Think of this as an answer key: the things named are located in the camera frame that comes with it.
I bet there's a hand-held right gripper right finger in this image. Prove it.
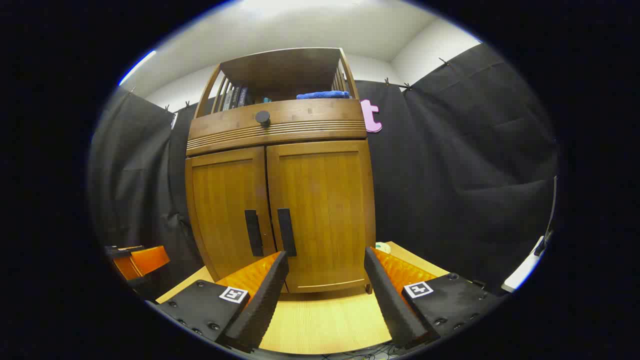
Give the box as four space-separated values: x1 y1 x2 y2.
363 246 506 351

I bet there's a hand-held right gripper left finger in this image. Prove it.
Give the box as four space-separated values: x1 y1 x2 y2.
152 250 291 353

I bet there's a black door handle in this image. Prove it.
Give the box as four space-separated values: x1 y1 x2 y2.
244 209 264 258
277 208 298 258

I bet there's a wooden cabinet door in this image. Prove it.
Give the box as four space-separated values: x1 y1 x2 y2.
266 140 376 294
186 146 277 282

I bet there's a wooden double-door shoe cabinet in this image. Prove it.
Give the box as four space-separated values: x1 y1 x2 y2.
185 47 377 295

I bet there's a wooden cabinet drawer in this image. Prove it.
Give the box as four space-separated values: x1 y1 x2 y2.
186 98 368 157

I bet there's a white flat object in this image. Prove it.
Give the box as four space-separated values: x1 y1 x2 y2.
501 236 548 294

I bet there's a black backdrop cloth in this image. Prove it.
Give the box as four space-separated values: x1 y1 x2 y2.
89 42 559 301

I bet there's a dark equipment stand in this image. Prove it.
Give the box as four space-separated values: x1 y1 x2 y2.
534 175 559 257

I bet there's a blue folded cloth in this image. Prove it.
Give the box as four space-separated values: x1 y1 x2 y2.
296 90 351 100

